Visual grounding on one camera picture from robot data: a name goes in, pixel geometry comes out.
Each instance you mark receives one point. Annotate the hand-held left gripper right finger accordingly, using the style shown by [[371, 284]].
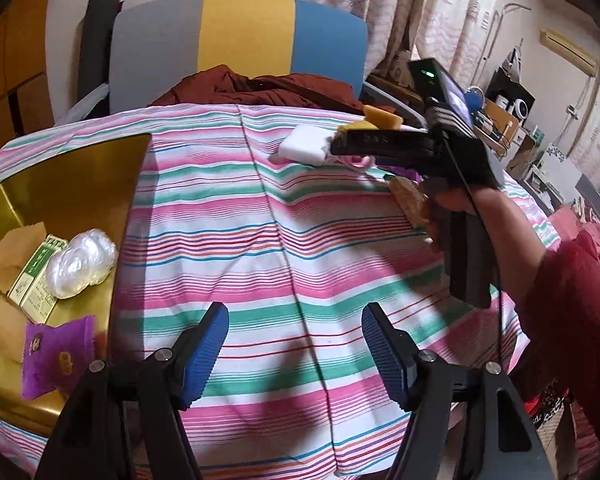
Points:
[[385, 355]]

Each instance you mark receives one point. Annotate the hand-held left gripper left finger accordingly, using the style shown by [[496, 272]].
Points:
[[205, 355]]

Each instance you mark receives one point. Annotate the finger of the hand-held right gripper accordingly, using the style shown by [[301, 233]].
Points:
[[380, 144]]

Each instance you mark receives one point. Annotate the yellow sponge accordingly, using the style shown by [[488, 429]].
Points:
[[382, 116]]

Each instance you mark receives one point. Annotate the pink tape roll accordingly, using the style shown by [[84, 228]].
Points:
[[357, 161]]

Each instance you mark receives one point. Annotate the clear bread packet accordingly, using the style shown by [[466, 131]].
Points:
[[410, 202]]

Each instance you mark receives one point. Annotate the white sponge block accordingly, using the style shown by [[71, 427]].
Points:
[[305, 146]]

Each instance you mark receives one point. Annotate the clear plastic disc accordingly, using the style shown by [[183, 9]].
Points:
[[100, 250], [70, 275]]

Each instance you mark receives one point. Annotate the purple snack packet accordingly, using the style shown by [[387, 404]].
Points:
[[55, 360]]

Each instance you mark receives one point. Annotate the green white box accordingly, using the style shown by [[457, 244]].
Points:
[[35, 285]]

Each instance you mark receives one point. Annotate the brown paper packet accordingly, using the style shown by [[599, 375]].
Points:
[[0, 325], [17, 255]]

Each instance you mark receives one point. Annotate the gold tin box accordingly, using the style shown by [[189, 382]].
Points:
[[70, 190]]

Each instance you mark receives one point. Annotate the person's right forearm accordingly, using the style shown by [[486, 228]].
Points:
[[570, 310]]

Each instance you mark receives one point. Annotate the person's right hand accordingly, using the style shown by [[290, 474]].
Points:
[[510, 230]]

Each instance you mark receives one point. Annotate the blue round fan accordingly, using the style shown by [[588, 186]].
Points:
[[475, 97]]

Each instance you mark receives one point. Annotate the white round device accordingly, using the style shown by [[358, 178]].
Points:
[[520, 106]]

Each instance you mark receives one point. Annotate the black box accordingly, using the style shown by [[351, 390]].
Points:
[[500, 85]]

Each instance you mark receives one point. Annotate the cardboard box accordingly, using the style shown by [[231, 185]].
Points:
[[397, 67]]

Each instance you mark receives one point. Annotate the dark red jacket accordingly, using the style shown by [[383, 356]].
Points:
[[280, 90]]

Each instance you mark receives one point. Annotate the striped tablecloth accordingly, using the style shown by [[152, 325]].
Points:
[[280, 260]]

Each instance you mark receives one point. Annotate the air conditioner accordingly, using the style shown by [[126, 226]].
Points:
[[565, 47]]

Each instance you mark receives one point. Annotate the grey yellow blue chair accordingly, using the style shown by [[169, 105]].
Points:
[[155, 50]]

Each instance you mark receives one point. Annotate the black rolled mat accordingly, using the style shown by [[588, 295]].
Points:
[[95, 35]]

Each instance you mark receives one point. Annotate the wooden cabinet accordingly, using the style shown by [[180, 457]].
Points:
[[10, 60]]

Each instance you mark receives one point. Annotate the grey metal rail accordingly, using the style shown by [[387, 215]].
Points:
[[390, 100]]

